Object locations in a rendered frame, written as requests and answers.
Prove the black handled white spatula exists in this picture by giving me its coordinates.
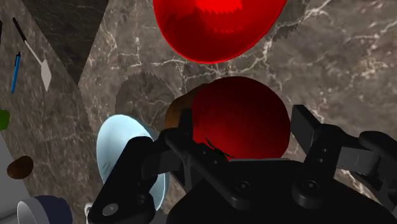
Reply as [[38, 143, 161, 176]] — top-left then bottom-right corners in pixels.
[[12, 17, 52, 92]]

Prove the brown oval object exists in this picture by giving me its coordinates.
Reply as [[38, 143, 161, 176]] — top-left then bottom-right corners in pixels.
[[6, 155, 34, 180]]

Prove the brown round fruit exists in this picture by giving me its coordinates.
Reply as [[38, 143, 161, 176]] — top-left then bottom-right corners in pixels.
[[164, 83, 208, 130]]

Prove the light blue plate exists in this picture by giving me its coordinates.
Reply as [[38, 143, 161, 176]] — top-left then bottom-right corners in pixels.
[[95, 114, 171, 211]]

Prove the blue pen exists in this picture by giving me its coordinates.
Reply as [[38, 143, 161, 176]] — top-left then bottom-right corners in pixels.
[[10, 51, 22, 94]]

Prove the red bowl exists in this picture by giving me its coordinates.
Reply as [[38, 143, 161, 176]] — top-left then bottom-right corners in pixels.
[[152, 0, 288, 65]]

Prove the green round object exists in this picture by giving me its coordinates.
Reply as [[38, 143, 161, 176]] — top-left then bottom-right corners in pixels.
[[0, 109, 11, 131]]

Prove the red tomato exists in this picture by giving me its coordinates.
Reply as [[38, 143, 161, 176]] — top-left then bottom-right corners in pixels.
[[190, 76, 291, 162]]

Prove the dark blue mug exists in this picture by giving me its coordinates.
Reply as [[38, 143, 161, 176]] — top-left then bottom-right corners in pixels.
[[17, 195, 73, 224]]

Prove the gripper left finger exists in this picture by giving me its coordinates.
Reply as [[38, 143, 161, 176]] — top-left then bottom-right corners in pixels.
[[87, 107, 253, 224]]

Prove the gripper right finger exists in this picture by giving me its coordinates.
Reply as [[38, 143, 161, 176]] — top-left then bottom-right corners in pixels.
[[290, 104, 397, 218]]

